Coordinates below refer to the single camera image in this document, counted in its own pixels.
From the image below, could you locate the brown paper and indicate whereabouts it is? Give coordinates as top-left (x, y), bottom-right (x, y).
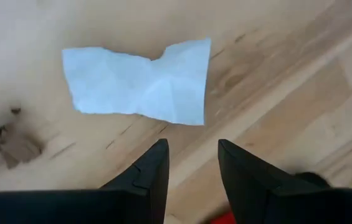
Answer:
top-left (0, 105), bottom-right (45, 171)

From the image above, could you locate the red and black work glove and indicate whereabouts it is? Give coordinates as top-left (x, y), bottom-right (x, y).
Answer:
top-left (208, 210), bottom-right (237, 224)

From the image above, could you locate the plain white paper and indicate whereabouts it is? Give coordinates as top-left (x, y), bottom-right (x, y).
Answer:
top-left (62, 37), bottom-right (212, 126)

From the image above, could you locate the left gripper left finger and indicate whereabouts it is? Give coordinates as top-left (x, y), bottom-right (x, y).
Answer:
top-left (0, 138), bottom-right (171, 224)

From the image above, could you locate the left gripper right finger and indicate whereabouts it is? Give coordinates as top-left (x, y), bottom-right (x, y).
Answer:
top-left (217, 138), bottom-right (352, 224)

